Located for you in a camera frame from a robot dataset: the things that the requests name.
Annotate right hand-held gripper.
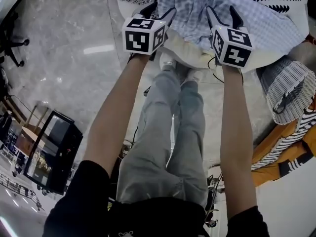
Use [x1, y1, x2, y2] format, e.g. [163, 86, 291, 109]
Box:
[205, 5, 254, 69]

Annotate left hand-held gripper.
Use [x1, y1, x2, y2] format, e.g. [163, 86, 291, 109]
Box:
[122, 1, 177, 60]

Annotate light blue checked shirt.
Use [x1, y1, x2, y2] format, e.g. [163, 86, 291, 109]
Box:
[157, 0, 307, 53]

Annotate white woven laundry basket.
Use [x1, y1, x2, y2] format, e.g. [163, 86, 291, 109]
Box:
[261, 57, 316, 125]

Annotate person's left forearm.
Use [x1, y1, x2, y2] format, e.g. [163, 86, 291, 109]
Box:
[82, 54, 151, 180]

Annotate person's right forearm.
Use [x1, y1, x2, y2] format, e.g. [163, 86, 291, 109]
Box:
[218, 65, 259, 223]

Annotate person's left white shoe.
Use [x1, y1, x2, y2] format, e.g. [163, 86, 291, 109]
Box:
[159, 52, 177, 71]

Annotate person's white shoe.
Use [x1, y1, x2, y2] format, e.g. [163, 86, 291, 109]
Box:
[184, 68, 204, 83]
[159, 52, 177, 71]

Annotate round white wooden table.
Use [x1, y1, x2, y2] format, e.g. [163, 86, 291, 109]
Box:
[116, 0, 311, 73]

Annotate person's right white shoe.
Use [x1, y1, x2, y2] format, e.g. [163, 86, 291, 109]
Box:
[184, 68, 204, 83]

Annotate orange sofa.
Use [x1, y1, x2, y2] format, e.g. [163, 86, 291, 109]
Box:
[250, 102, 316, 187]

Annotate person's grey trousers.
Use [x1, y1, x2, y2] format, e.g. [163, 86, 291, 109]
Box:
[116, 69, 209, 208]

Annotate black white striped blanket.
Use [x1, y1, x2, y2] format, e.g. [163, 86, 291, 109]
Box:
[251, 107, 316, 170]

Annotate black office chair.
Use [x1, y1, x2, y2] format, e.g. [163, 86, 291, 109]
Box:
[0, 11, 30, 68]

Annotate black glass cabinet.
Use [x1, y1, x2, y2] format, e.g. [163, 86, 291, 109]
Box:
[23, 110, 83, 196]

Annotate person's black shirt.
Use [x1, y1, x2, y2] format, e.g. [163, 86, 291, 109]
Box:
[41, 159, 271, 237]

